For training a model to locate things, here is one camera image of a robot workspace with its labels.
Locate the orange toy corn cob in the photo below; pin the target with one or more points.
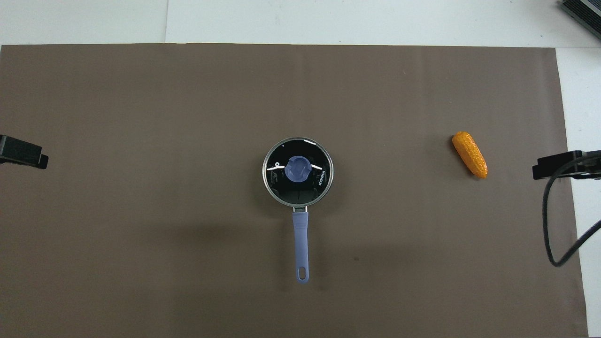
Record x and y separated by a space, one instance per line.
469 154

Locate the glass lid with blue knob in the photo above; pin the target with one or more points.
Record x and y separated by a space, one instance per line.
298 169

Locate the dark ribbed device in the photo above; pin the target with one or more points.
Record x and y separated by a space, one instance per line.
584 11

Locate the brown table mat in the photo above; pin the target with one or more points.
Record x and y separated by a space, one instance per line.
188 117

